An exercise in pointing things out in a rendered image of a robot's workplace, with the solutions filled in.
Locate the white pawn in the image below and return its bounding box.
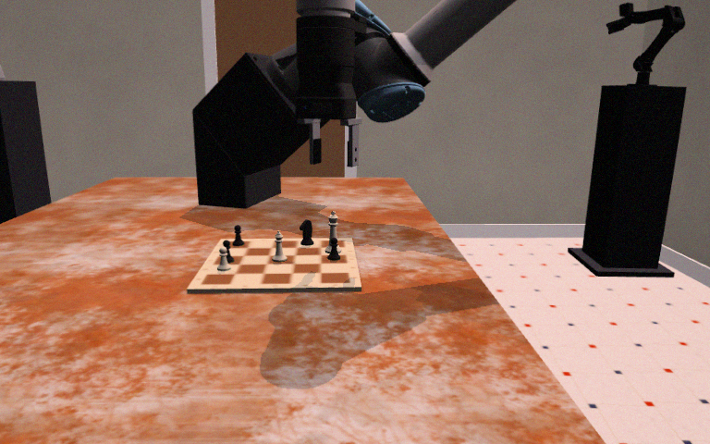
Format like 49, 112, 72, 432
217, 247, 231, 271

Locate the brown and cream chessboard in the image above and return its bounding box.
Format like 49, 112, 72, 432
187, 238, 361, 293

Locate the white bishop chess piece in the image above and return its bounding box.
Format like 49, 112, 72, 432
272, 231, 287, 262

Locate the white chess king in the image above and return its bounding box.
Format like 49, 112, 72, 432
325, 211, 341, 253

